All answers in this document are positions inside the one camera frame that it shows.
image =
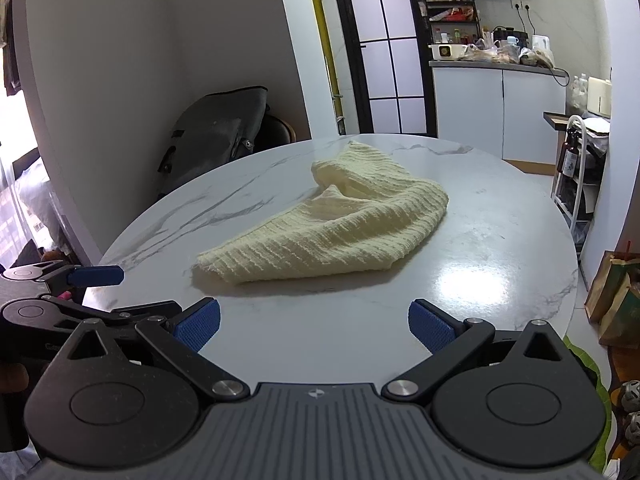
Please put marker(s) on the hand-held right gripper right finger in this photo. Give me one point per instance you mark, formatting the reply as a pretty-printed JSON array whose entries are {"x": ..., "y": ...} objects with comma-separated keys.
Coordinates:
[{"x": 430, "y": 327}]

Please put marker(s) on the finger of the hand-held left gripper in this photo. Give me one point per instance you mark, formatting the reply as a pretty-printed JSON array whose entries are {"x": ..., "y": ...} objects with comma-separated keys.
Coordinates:
[
  {"x": 60, "y": 310},
  {"x": 97, "y": 275}
]

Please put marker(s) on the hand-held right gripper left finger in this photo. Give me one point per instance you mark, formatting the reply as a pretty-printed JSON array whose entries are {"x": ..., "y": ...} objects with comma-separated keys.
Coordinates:
[{"x": 200, "y": 327}]

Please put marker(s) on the cream ribbed towel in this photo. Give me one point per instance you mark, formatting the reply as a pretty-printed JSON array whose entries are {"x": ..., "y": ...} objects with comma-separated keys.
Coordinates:
[{"x": 350, "y": 225}]

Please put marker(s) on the person's left hand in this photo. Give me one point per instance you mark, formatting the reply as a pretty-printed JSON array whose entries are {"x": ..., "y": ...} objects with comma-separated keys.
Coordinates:
[{"x": 11, "y": 377}]

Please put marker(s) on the white plastic bag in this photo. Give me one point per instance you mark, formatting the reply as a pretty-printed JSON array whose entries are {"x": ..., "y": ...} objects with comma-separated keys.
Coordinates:
[{"x": 577, "y": 240}]

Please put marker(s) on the brown paper bag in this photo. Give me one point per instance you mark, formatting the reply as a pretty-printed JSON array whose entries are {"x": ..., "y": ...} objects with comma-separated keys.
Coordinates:
[{"x": 602, "y": 285}]

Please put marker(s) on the grey backpack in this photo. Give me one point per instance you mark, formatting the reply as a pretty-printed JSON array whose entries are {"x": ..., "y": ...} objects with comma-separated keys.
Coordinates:
[{"x": 210, "y": 135}]

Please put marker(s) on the white rolling cart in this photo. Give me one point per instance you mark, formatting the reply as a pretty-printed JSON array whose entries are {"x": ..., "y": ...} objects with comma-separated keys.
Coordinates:
[{"x": 575, "y": 195}]

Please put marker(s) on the dark round chair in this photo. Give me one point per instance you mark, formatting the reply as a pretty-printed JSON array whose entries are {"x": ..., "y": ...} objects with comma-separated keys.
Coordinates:
[{"x": 277, "y": 132}]

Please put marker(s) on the grey sneakers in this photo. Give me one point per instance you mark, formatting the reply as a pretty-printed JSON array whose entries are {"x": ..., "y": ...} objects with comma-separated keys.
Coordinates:
[{"x": 631, "y": 405}]

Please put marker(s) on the dark glass bottle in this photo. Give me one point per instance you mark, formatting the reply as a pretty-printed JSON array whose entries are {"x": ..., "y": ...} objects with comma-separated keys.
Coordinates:
[{"x": 569, "y": 155}]

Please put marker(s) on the white kitchen base cabinet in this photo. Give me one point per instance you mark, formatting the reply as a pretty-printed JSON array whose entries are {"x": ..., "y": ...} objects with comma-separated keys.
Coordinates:
[{"x": 480, "y": 110}]

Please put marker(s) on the hanging dark clothes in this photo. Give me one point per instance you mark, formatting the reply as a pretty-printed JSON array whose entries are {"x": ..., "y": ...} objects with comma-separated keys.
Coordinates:
[{"x": 10, "y": 35}]

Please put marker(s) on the clear plastic bottles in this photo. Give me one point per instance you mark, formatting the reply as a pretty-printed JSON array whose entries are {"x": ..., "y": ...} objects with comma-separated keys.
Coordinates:
[{"x": 579, "y": 91}]

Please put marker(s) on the pile of food bags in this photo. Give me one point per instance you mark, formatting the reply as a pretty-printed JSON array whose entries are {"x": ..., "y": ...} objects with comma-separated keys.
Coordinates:
[{"x": 495, "y": 54}]

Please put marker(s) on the black framed sliding door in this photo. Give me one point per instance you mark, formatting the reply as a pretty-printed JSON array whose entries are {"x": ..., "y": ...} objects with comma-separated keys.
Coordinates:
[{"x": 385, "y": 50}]

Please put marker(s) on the white countertop appliance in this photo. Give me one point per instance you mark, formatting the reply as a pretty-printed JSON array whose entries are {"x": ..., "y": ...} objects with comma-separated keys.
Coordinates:
[{"x": 600, "y": 95}]

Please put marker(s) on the white electric kettle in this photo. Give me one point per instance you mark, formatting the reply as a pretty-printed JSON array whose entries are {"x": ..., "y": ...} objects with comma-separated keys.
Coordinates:
[{"x": 541, "y": 50}]

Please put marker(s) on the black coffee machine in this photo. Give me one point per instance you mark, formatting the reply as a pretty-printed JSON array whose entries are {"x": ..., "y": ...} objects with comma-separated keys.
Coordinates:
[{"x": 510, "y": 36}]

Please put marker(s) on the black spice rack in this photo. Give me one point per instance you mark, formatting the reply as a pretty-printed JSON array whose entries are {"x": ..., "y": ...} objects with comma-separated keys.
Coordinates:
[{"x": 452, "y": 17}]

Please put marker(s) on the yellow vertical pipe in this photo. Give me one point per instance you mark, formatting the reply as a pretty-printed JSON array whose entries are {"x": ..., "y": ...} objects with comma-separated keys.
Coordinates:
[{"x": 320, "y": 35}]

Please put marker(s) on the white wall outlet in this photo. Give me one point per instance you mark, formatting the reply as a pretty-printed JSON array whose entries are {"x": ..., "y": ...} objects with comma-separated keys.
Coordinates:
[{"x": 521, "y": 5}]

